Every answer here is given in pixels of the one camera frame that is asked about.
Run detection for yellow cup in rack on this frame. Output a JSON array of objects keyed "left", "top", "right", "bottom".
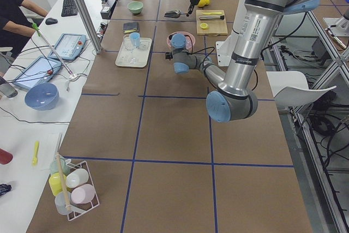
[{"left": 49, "top": 172, "right": 63, "bottom": 196}]

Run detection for clear wine glass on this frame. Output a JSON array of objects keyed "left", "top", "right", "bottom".
[{"left": 123, "top": 34, "right": 134, "bottom": 58}]

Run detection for green bowl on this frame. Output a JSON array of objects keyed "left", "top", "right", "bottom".
[{"left": 127, "top": 1, "right": 143, "bottom": 15}]

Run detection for steel ice scoop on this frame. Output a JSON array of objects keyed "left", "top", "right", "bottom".
[{"left": 164, "top": 10, "right": 187, "bottom": 19}]

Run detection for white wire cup rack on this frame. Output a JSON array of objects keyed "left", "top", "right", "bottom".
[{"left": 55, "top": 155, "right": 100, "bottom": 222}]

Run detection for yellow lemon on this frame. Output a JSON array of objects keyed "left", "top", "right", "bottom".
[{"left": 197, "top": 0, "right": 207, "bottom": 8}]

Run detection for folded umbrella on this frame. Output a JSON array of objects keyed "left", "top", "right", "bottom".
[{"left": 0, "top": 184, "right": 12, "bottom": 196}]

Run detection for person in black shirt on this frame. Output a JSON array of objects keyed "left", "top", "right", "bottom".
[{"left": 1, "top": 0, "right": 48, "bottom": 58}]

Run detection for yellow plastic knife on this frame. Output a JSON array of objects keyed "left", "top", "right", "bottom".
[{"left": 201, "top": 12, "right": 222, "bottom": 15}]

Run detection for red cup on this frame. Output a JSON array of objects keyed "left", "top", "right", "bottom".
[{"left": 0, "top": 148, "right": 13, "bottom": 165}]

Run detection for far teach pendant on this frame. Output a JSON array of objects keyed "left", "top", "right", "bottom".
[{"left": 54, "top": 33, "right": 87, "bottom": 61}]

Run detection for green cup in rack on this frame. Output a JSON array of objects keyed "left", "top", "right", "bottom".
[{"left": 50, "top": 157, "right": 70, "bottom": 176}]

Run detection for steel muddler black cap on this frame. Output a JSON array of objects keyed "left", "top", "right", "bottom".
[{"left": 198, "top": 15, "right": 225, "bottom": 21}]

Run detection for white plastic chair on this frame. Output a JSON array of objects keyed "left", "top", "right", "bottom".
[{"left": 267, "top": 71, "right": 336, "bottom": 107}]

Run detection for pink cup in rack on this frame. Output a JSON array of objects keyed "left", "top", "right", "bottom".
[{"left": 71, "top": 184, "right": 95, "bottom": 204}]

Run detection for teach pendant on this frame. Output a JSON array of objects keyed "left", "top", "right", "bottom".
[
  {"left": 13, "top": 56, "right": 62, "bottom": 90},
  {"left": 54, "top": 33, "right": 87, "bottom": 61}
]

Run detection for yellow cloth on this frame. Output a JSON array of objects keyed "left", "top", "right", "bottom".
[{"left": 123, "top": 28, "right": 138, "bottom": 34}]

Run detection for grey cup in rack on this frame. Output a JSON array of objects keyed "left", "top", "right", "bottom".
[{"left": 55, "top": 192, "right": 72, "bottom": 215}]

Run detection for grey folded cloth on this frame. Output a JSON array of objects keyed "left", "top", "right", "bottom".
[{"left": 123, "top": 22, "right": 140, "bottom": 31}]

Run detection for black computer mouse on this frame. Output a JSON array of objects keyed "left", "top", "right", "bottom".
[{"left": 45, "top": 17, "right": 58, "bottom": 25}]

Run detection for wooden cutting board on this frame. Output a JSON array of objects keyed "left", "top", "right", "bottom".
[{"left": 196, "top": 10, "right": 228, "bottom": 35}]

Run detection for pink bowl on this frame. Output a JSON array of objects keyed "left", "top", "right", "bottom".
[{"left": 166, "top": 31, "right": 196, "bottom": 52}]

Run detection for yellow plastic spoon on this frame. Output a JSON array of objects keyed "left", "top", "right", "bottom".
[{"left": 32, "top": 141, "right": 40, "bottom": 166}]

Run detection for near teach pendant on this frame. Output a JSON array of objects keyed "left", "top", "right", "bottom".
[{"left": 13, "top": 56, "right": 62, "bottom": 90}]

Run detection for white cup in rack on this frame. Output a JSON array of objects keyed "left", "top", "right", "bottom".
[{"left": 65, "top": 168, "right": 89, "bottom": 188}]

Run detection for white bear tray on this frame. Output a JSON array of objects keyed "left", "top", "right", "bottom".
[{"left": 115, "top": 38, "right": 152, "bottom": 68}]

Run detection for black keyboard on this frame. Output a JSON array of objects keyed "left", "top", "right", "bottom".
[{"left": 61, "top": 0, "right": 78, "bottom": 17}]

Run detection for black power box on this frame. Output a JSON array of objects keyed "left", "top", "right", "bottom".
[{"left": 100, "top": 0, "right": 117, "bottom": 20}]

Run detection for lemon slice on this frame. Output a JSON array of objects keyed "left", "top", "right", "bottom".
[{"left": 200, "top": 23, "right": 209, "bottom": 29}]

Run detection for blue cup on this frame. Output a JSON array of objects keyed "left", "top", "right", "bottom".
[{"left": 129, "top": 32, "right": 140, "bottom": 48}]

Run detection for blue bowl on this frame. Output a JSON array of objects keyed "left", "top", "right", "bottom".
[{"left": 25, "top": 82, "right": 59, "bottom": 111}]

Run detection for aluminium frame post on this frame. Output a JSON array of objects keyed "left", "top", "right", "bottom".
[{"left": 74, "top": 0, "right": 102, "bottom": 54}]

